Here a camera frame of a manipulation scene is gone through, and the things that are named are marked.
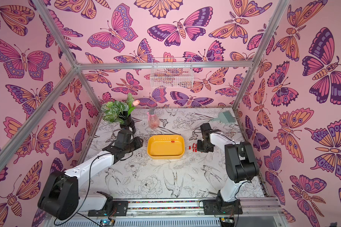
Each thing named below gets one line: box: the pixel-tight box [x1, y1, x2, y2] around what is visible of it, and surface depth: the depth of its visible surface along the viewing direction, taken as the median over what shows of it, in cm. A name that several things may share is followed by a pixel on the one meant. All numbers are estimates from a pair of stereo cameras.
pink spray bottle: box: [146, 109, 160, 130], surface depth 111 cm
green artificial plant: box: [100, 93, 141, 125], surface depth 87 cm
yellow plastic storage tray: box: [146, 134, 186, 160], surface depth 99 cm
